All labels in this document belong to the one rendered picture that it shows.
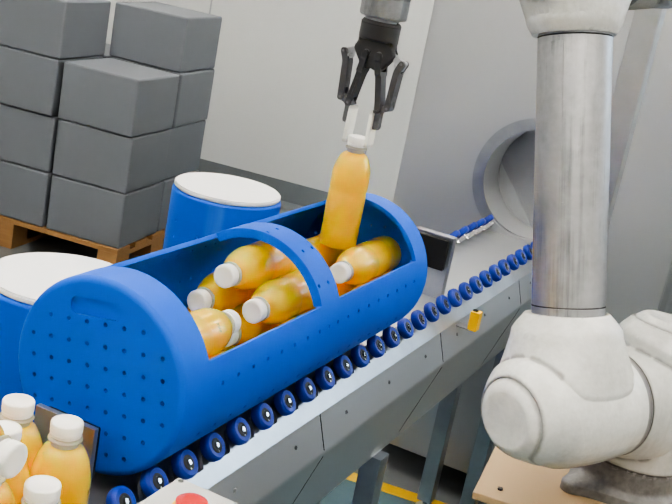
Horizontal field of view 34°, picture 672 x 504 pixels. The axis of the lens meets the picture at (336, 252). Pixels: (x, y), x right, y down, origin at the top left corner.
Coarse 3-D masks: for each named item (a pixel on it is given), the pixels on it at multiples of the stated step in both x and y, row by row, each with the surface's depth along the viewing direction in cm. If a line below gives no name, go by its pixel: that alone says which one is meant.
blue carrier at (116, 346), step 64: (192, 256) 189; (320, 256) 186; (64, 320) 152; (128, 320) 147; (192, 320) 150; (320, 320) 180; (384, 320) 209; (64, 384) 154; (128, 384) 149; (192, 384) 147; (256, 384) 165; (128, 448) 151
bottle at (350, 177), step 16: (336, 160) 212; (352, 160) 210; (368, 160) 212; (336, 176) 211; (352, 176) 210; (368, 176) 212; (336, 192) 211; (352, 192) 211; (336, 208) 212; (352, 208) 212; (336, 224) 213; (352, 224) 213; (320, 240) 216; (336, 240) 213; (352, 240) 214
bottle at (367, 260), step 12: (372, 240) 218; (384, 240) 220; (348, 252) 209; (360, 252) 210; (372, 252) 212; (384, 252) 216; (396, 252) 220; (348, 264) 207; (360, 264) 208; (372, 264) 210; (384, 264) 215; (396, 264) 222; (360, 276) 208; (372, 276) 212
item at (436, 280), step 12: (420, 228) 266; (432, 240) 263; (444, 240) 262; (432, 252) 264; (444, 252) 263; (432, 264) 265; (444, 264) 264; (432, 276) 267; (444, 276) 265; (432, 288) 267; (444, 288) 268
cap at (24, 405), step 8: (8, 400) 135; (16, 400) 135; (24, 400) 136; (32, 400) 136; (8, 408) 134; (16, 408) 134; (24, 408) 134; (32, 408) 135; (8, 416) 134; (16, 416) 134; (24, 416) 135
